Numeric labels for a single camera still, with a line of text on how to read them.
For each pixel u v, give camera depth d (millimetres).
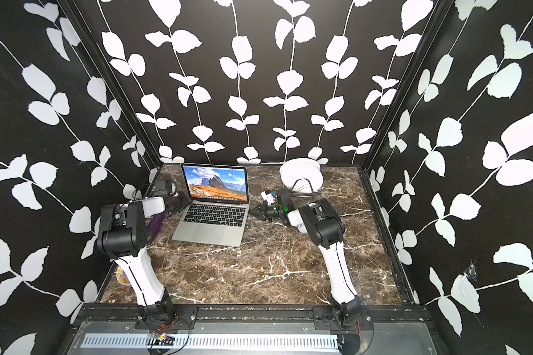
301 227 946
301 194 1074
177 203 943
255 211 1007
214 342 701
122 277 788
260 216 930
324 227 610
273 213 924
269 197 1007
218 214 985
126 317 750
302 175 1010
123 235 532
